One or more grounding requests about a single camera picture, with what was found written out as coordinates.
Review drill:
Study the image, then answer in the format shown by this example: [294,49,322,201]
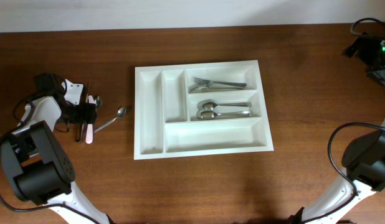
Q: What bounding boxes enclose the steel tablespoon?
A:
[196,110,252,120]
[197,100,252,110]

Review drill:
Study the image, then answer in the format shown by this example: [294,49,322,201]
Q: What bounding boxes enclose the steel kitchen tongs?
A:
[75,82,90,144]

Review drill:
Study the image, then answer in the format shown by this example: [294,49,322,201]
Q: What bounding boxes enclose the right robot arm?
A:
[287,33,385,223]

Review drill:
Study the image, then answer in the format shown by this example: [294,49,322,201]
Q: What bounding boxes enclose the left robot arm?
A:
[0,73,112,223]

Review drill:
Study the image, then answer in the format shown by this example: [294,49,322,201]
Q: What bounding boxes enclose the teaspoon with textured handle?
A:
[93,106,127,133]

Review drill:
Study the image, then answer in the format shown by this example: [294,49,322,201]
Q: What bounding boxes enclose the pink plastic knife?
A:
[85,95,96,144]

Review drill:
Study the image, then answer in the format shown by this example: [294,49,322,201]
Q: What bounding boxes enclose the steel fork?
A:
[193,77,247,88]
[188,84,244,93]

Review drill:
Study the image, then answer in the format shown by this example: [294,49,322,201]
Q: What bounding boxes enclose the small teaspoon under knife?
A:
[94,95,103,110]

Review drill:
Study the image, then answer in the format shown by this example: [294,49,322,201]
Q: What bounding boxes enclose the white plastic cutlery tray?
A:
[134,60,274,160]

